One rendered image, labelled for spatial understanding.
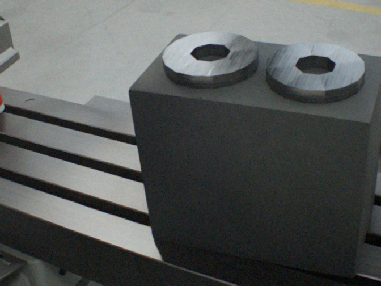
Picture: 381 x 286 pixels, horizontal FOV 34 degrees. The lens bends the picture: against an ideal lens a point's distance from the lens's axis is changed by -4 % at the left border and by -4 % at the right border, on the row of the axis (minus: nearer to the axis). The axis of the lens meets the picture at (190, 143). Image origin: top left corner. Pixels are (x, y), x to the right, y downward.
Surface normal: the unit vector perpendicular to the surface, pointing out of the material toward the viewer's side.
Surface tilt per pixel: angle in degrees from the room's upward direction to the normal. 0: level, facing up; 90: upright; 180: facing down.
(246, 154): 90
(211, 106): 90
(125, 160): 0
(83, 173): 0
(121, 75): 0
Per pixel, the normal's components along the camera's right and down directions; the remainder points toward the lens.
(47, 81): -0.09, -0.81
